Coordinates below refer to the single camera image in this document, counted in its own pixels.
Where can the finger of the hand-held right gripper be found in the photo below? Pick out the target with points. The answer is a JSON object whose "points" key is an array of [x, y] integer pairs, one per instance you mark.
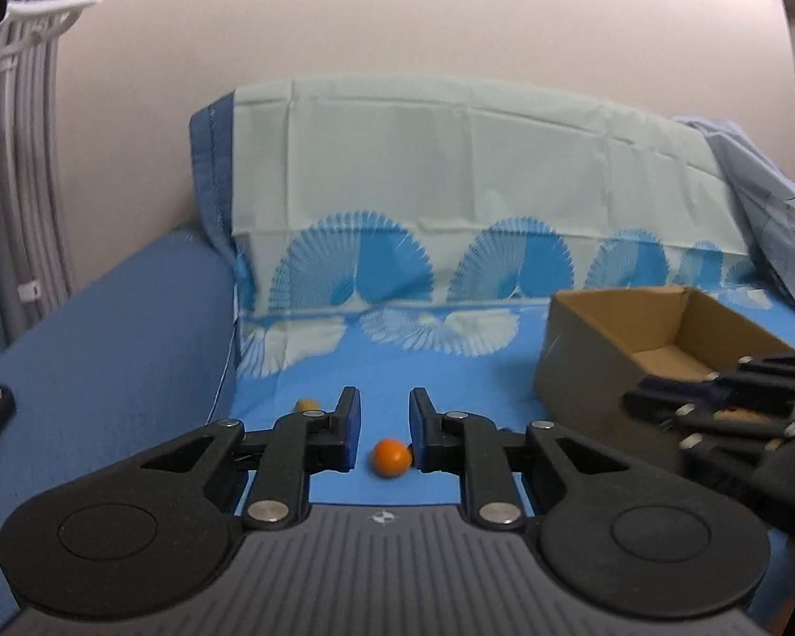
{"points": [[676, 404], [762, 384]]}

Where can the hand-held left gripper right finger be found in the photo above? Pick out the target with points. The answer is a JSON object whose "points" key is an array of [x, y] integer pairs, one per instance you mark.
{"points": [[416, 430]]}

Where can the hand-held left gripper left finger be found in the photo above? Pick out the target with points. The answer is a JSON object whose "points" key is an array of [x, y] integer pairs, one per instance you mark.
{"points": [[351, 430]]}

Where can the orange mandarin with stem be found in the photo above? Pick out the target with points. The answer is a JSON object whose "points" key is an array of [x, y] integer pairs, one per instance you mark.
{"points": [[392, 457]]}

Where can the brown cardboard box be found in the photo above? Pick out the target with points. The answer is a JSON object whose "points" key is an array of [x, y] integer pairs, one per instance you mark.
{"points": [[589, 371]]}

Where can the small yellow-green fruit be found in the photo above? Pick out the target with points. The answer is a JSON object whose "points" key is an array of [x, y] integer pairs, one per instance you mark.
{"points": [[305, 404]]}

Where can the light blue crumpled cloth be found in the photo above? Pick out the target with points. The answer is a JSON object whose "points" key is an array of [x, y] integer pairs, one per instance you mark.
{"points": [[768, 212]]}

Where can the blue fan-print bed sheet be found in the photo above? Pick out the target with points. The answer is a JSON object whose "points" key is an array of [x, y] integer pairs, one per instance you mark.
{"points": [[450, 225]]}

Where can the grey curtain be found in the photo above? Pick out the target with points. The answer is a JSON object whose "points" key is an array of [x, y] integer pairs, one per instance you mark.
{"points": [[26, 179]]}

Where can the white plastic hanger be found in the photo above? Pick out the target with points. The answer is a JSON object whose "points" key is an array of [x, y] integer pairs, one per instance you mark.
{"points": [[40, 20]]}

